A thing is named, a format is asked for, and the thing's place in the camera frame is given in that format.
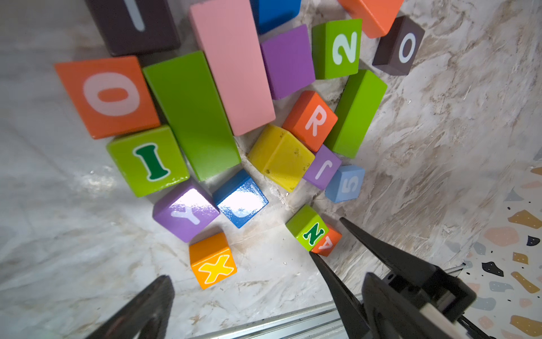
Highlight orange R block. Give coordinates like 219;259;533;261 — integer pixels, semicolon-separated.
282;90;338;152

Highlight plain yellow block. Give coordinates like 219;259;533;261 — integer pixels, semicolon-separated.
247;124;316;193

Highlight purple J block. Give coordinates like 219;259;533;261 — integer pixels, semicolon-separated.
303;145;342;190

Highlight long orange block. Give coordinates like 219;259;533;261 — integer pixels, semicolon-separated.
338;0;404;39

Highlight long green block left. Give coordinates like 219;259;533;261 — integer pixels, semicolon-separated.
143;51;241;181

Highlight blue 9 block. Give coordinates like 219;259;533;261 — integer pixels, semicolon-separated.
213;169;269;229

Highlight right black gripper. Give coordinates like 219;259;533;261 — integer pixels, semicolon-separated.
309;217;488;338

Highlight orange 0 block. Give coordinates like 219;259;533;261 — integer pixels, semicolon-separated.
54;56;160;139

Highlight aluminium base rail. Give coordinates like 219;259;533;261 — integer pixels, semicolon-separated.
188;264;467;339

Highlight long green block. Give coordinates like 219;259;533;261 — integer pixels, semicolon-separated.
143;51;241;181
325;70;388;159

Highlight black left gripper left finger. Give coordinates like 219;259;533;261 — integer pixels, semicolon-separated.
88;275;174;338

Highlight plain purple block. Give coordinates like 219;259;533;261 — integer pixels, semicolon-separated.
261;25;316;100

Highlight long green block right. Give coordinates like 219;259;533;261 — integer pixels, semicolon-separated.
325;70;388;159

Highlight green I block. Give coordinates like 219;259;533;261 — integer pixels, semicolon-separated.
107;125;191;197

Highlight light blue 5 block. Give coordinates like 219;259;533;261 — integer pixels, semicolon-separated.
325;165;366;203

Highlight plain blue block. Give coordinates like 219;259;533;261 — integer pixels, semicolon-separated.
250;0;301;35

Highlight orange X block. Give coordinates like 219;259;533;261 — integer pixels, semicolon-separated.
189;232;237;290

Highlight purple Y block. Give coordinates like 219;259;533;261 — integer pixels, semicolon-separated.
152;179;220;243

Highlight green N block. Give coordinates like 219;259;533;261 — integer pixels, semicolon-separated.
286;205;329;251

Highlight dark brown I block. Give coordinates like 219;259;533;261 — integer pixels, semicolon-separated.
86;0;181;57

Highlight green 2 block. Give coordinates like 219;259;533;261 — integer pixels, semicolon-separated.
311;19;363;80

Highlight dark brown O block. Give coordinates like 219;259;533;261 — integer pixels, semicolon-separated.
372;16;425;76

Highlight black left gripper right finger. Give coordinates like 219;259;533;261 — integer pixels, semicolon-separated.
362;273;451;338

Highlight orange A block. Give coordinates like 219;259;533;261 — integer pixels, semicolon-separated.
311;225;342;257

